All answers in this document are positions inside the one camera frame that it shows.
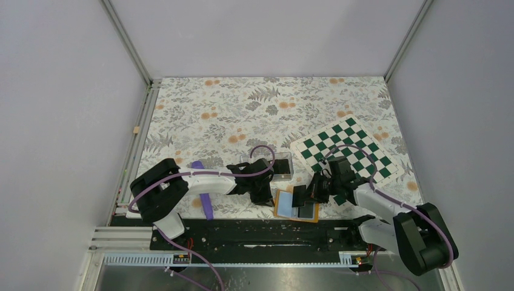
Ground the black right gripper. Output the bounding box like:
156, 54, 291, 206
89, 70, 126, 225
298, 171, 341, 204

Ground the orange leather card holder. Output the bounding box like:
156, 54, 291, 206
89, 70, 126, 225
273, 190, 319, 223

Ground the clear acrylic card box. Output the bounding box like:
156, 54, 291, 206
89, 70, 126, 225
239, 150, 294, 182

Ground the black credit card stack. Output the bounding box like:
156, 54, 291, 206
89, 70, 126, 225
273, 159, 292, 181

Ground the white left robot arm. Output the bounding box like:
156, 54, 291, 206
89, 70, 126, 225
127, 158, 274, 249

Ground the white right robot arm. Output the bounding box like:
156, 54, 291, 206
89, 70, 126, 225
292, 157, 459, 276

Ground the purple marker pen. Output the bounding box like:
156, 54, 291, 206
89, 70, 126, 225
191, 160, 215, 221

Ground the green white chessboard mat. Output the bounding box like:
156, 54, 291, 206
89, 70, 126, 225
290, 115, 405, 187

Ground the floral patterned table mat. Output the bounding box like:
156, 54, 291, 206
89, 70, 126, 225
115, 76, 422, 215

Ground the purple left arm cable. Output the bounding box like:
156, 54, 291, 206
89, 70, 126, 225
128, 145, 276, 290

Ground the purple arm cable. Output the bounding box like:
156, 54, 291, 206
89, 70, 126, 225
321, 144, 455, 290
128, 145, 276, 290

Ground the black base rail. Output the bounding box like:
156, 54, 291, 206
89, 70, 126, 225
110, 216, 430, 266

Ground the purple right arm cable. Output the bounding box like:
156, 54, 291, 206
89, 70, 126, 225
321, 144, 455, 290

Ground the left aluminium frame post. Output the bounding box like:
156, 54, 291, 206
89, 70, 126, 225
99, 0, 153, 86

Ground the aluminium frame post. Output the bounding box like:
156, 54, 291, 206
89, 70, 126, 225
99, 0, 153, 86
384, 0, 434, 84

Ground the right aluminium frame post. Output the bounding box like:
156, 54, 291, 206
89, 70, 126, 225
384, 0, 434, 84

